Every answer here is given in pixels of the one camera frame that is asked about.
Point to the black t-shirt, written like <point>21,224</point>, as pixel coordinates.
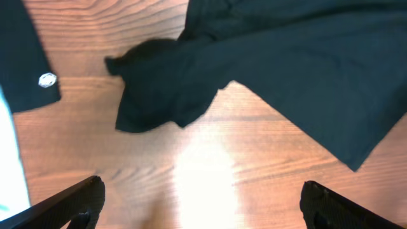
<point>336,69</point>

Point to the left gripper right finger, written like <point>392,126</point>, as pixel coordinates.
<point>323,208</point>

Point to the light blue t-shirt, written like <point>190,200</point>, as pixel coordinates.
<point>14,192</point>

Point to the black garment with logo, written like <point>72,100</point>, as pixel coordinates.
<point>27,80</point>

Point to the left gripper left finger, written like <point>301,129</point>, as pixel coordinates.
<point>78,206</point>

